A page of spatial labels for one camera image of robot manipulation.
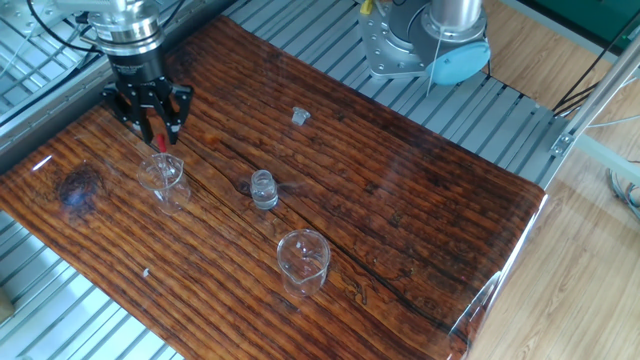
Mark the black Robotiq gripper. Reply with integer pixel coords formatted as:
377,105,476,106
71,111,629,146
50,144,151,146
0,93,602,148
101,47,195,147

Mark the small clear glass bottle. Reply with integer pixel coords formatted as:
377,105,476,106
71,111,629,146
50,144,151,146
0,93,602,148
249,169,280,211

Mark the clear glass beaker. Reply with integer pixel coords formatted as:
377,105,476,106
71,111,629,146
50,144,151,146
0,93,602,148
276,228,332,300
136,152,193,216

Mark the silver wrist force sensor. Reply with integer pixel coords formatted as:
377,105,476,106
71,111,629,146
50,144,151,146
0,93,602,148
87,0,167,57

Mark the silver perforated mounting plate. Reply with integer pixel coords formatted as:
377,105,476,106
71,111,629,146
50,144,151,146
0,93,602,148
0,0,84,37

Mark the brown cardboard box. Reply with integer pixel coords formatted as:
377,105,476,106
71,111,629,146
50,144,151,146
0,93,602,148
0,287,16,324

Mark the wood grain table mat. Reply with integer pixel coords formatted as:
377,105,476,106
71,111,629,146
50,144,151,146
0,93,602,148
0,14,549,360

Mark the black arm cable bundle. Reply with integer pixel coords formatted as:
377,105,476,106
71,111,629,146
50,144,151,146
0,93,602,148
26,0,187,55

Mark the grey cable bundle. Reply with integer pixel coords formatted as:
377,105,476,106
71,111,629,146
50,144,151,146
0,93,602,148
606,167,640,224

